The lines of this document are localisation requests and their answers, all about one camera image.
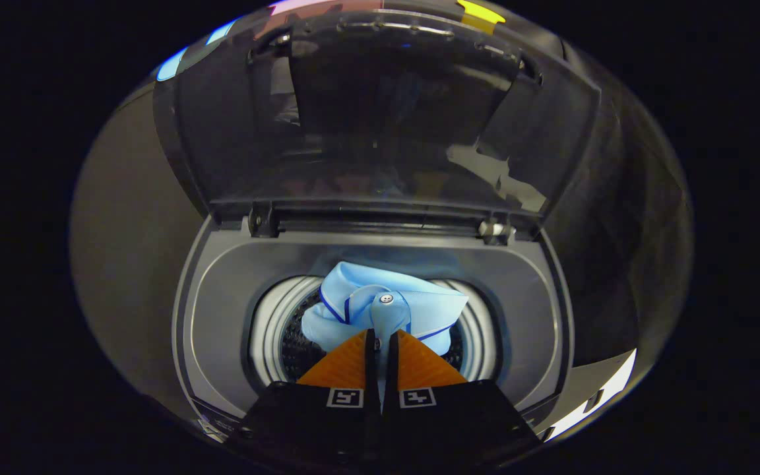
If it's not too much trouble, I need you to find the dark washing machine lid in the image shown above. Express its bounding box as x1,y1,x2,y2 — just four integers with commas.
152,7,602,233

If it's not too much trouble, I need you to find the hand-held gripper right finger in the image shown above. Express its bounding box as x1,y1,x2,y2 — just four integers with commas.
383,329,543,468

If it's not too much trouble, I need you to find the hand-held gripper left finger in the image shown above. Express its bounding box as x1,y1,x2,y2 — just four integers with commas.
232,329,381,468

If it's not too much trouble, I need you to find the light blue polo shirt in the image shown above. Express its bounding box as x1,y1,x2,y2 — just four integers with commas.
301,261,470,358

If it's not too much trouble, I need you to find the grey washing machine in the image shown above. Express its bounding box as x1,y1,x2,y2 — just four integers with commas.
172,211,576,451

